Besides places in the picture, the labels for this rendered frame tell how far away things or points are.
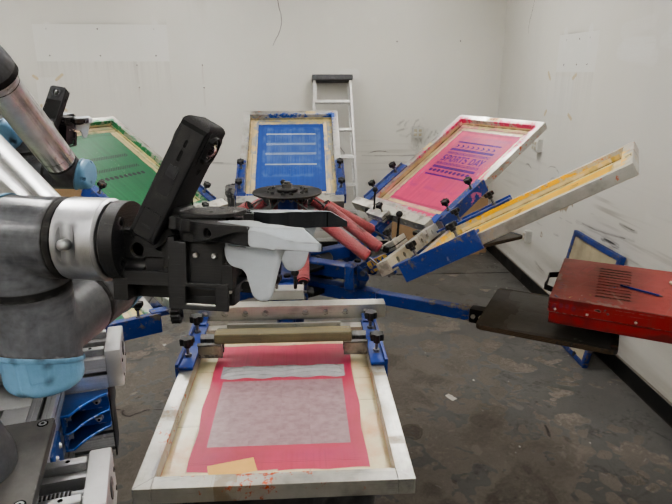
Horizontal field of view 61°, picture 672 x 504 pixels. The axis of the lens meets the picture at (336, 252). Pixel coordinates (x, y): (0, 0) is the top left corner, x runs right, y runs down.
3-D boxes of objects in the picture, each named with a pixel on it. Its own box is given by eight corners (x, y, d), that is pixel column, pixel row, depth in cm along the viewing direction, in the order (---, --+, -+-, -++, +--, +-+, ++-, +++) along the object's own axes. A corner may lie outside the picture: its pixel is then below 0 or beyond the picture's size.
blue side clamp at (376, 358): (387, 380, 168) (388, 359, 165) (370, 381, 167) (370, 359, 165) (374, 335, 196) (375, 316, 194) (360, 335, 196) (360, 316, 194)
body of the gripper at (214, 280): (260, 291, 55) (140, 285, 56) (260, 201, 53) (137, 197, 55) (235, 313, 47) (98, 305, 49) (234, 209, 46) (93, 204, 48)
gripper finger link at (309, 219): (331, 265, 60) (246, 271, 55) (332, 207, 59) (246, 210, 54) (346, 270, 57) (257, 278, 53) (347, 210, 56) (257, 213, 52)
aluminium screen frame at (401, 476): (415, 493, 121) (416, 478, 120) (133, 505, 118) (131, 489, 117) (371, 331, 196) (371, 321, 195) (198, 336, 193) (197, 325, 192)
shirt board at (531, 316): (618, 326, 220) (621, 306, 217) (614, 374, 185) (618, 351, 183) (311, 273, 277) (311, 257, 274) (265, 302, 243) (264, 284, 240)
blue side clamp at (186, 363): (194, 386, 164) (192, 364, 162) (176, 387, 164) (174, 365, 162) (210, 339, 193) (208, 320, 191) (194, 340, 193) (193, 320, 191)
